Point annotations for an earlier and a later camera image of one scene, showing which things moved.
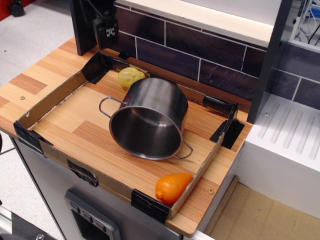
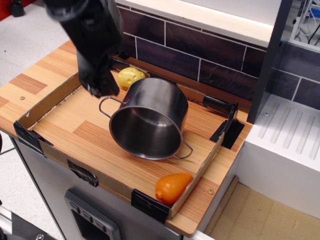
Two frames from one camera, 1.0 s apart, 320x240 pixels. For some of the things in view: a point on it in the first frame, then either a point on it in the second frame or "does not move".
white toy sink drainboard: (281, 155) does not move
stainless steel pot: (148, 124) does not move
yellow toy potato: (127, 76) does not move
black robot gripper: (106, 28) -> (94, 29)
